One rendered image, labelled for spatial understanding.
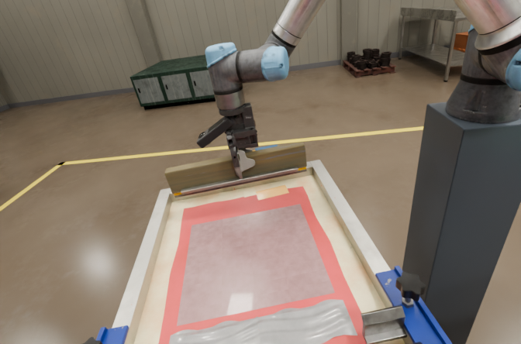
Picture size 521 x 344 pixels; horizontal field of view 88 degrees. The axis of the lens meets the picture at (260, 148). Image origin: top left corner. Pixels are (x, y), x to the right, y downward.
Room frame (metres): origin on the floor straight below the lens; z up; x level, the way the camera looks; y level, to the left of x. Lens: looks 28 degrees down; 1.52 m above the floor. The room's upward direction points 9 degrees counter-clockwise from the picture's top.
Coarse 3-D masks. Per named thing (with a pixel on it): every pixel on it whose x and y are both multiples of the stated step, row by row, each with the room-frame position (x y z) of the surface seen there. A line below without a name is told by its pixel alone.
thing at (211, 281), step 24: (192, 216) 0.68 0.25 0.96; (216, 216) 0.66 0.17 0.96; (240, 216) 0.64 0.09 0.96; (192, 240) 0.58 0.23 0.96; (216, 240) 0.56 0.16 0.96; (240, 240) 0.55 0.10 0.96; (192, 264) 0.49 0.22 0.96; (216, 264) 0.48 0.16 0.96; (240, 264) 0.47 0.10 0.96; (168, 288) 0.43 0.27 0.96; (192, 288) 0.42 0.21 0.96; (216, 288) 0.41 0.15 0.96; (240, 288) 0.40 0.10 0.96; (168, 312) 0.37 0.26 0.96; (192, 312) 0.37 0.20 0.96; (216, 312) 0.36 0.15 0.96; (240, 312) 0.35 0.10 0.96; (168, 336) 0.32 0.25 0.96
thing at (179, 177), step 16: (288, 144) 0.70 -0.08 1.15; (304, 144) 0.69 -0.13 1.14; (208, 160) 0.69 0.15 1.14; (224, 160) 0.67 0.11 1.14; (256, 160) 0.67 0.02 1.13; (272, 160) 0.67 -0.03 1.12; (288, 160) 0.68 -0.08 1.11; (304, 160) 0.68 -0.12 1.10; (176, 176) 0.66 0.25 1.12; (192, 176) 0.66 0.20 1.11; (208, 176) 0.67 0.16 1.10; (224, 176) 0.67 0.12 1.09; (176, 192) 0.66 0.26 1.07
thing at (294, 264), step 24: (264, 216) 0.63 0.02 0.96; (288, 216) 0.61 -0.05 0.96; (312, 216) 0.59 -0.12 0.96; (264, 240) 0.53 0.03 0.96; (288, 240) 0.52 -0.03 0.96; (312, 240) 0.51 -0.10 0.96; (264, 264) 0.46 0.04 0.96; (288, 264) 0.45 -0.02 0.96; (312, 264) 0.43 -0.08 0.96; (336, 264) 0.42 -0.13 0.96; (264, 288) 0.39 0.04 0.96; (288, 288) 0.38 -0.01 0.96; (312, 288) 0.37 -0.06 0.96; (336, 288) 0.37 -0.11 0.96; (264, 312) 0.34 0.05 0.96; (360, 312) 0.31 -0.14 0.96; (336, 336) 0.27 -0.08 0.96; (360, 336) 0.27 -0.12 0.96
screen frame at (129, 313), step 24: (312, 168) 0.80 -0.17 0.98; (168, 192) 0.79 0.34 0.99; (216, 192) 0.78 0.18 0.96; (336, 192) 0.64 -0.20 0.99; (336, 216) 0.57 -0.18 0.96; (144, 240) 0.57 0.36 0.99; (360, 240) 0.45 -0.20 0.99; (144, 264) 0.49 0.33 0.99; (384, 264) 0.38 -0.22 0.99; (144, 288) 0.43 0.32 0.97; (120, 312) 0.37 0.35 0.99; (408, 336) 0.24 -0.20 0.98
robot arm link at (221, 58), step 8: (208, 48) 0.67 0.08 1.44; (216, 48) 0.65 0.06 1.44; (224, 48) 0.65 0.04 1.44; (232, 48) 0.66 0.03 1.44; (208, 56) 0.66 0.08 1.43; (216, 56) 0.65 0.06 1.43; (224, 56) 0.65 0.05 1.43; (232, 56) 0.65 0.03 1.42; (208, 64) 0.67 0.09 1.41; (216, 64) 0.65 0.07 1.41; (224, 64) 0.65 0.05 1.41; (232, 64) 0.64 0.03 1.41; (216, 72) 0.65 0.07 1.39; (224, 72) 0.65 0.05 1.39; (232, 72) 0.64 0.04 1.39; (216, 80) 0.65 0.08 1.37; (224, 80) 0.65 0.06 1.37; (232, 80) 0.65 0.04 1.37; (216, 88) 0.66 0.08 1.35; (224, 88) 0.65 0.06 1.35; (232, 88) 0.65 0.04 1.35; (240, 88) 0.67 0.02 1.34
